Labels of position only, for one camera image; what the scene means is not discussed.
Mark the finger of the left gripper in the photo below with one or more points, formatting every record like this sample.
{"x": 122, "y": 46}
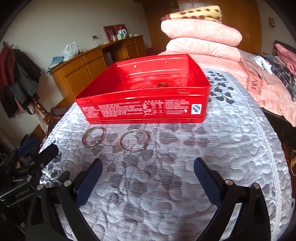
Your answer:
{"x": 27, "y": 147}
{"x": 46, "y": 156}

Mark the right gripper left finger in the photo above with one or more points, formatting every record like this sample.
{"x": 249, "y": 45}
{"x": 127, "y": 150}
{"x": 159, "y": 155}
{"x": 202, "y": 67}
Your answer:
{"x": 43, "y": 222}

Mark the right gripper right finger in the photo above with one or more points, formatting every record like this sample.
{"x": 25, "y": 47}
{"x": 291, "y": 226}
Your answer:
{"x": 252, "y": 222}

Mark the left silver bangle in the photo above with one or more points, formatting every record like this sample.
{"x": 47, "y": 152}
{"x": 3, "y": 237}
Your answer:
{"x": 93, "y": 136}

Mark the silver bangle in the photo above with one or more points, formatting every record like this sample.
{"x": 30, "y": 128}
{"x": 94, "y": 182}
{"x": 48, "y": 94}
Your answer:
{"x": 93, "y": 136}
{"x": 134, "y": 141}

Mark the dark hanging clothes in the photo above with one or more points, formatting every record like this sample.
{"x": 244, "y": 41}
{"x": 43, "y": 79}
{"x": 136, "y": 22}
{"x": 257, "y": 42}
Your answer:
{"x": 20, "y": 78}

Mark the long wooden sideboard cabinet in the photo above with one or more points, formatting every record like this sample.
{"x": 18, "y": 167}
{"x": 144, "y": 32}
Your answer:
{"x": 72, "y": 76}

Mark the blue cloth on cabinet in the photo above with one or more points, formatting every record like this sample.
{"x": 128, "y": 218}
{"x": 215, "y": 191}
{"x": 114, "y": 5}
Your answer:
{"x": 55, "y": 62}

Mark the right silver bangle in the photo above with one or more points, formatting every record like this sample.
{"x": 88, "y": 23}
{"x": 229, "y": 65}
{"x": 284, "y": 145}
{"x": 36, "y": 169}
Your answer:
{"x": 134, "y": 141}

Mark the white plastic bag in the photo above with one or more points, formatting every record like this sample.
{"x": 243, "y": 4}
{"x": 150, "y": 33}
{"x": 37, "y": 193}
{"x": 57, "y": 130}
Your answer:
{"x": 70, "y": 51}

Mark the grey paper bag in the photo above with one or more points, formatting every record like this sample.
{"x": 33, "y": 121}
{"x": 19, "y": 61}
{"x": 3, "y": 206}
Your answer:
{"x": 108, "y": 59}

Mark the red tin box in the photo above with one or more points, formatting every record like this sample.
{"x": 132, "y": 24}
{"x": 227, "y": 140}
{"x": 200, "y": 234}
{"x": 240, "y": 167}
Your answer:
{"x": 153, "y": 89}

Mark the light blue electric kettle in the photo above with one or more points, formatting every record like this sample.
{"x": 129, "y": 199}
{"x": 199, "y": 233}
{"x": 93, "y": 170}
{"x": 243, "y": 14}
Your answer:
{"x": 121, "y": 33}

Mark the plaid checked shirt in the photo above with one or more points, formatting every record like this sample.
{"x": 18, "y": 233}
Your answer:
{"x": 287, "y": 78}

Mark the pink bed cover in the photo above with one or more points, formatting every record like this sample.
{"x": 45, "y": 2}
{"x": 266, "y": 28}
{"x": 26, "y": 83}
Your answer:
{"x": 272, "y": 97}

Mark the pink folded clothes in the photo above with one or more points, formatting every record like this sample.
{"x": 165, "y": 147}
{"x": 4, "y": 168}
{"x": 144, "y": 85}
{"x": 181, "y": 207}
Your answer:
{"x": 287, "y": 56}

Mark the dark wooden headboard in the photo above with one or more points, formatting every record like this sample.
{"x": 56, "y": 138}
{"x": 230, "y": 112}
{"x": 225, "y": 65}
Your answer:
{"x": 284, "y": 45}

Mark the lower pink folded quilt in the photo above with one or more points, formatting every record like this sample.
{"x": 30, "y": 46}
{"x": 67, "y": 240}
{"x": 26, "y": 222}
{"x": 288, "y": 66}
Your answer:
{"x": 187, "y": 45}

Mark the yellow brown spotted blanket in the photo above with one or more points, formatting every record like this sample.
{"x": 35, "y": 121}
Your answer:
{"x": 209, "y": 13}

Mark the wall socket with plug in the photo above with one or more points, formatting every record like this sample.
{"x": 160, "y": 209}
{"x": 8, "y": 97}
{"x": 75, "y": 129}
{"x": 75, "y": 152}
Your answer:
{"x": 98, "y": 39}

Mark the wall mounted phone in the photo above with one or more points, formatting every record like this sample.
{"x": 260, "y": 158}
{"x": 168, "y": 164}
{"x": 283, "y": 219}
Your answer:
{"x": 271, "y": 22}

